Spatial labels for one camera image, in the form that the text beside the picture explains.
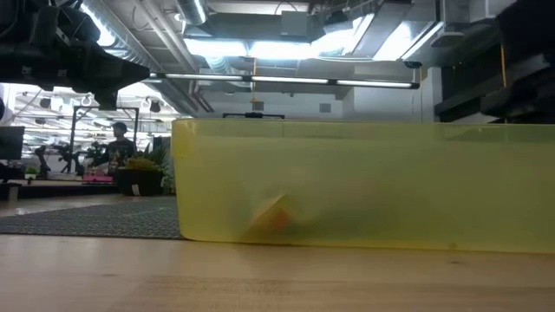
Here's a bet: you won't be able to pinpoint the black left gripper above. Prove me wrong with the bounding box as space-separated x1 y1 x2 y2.
0 41 152 112

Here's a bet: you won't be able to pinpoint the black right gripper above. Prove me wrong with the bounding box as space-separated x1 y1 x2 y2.
479 64 555 125

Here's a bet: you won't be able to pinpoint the orange yellow granola bar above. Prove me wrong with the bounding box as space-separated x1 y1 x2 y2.
245 192 307 240

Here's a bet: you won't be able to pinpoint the person at background table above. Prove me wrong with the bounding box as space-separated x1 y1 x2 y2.
85 120 137 175

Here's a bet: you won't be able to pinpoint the green leafy plant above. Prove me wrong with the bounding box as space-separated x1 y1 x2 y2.
123 141 176 195

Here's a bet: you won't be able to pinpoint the black background robot arms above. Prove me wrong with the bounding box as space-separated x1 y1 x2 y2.
33 143 95 177

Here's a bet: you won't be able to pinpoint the pink tray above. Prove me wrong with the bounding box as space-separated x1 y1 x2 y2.
82 173 115 184

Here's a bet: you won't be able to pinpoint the black planter box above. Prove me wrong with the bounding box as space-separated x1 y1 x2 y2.
113 167 166 198

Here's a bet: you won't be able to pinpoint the dark background desk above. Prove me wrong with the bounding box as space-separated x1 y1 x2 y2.
0 179 121 201

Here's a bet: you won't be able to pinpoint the grey patterned rug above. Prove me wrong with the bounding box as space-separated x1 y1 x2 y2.
0 196 186 241

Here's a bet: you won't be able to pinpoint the long overhead light bar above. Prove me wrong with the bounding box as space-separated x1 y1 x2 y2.
142 71 421 90

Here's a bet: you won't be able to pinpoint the translucent yellow plastic bin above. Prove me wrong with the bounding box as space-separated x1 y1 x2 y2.
170 118 555 255

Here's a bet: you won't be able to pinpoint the tall black metal frame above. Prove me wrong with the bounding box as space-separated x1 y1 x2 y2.
69 105 141 172

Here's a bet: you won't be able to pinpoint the round silver air duct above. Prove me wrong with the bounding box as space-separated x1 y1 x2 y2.
174 0 210 27

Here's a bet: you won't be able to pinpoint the black low frame bar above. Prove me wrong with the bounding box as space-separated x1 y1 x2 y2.
221 112 286 122

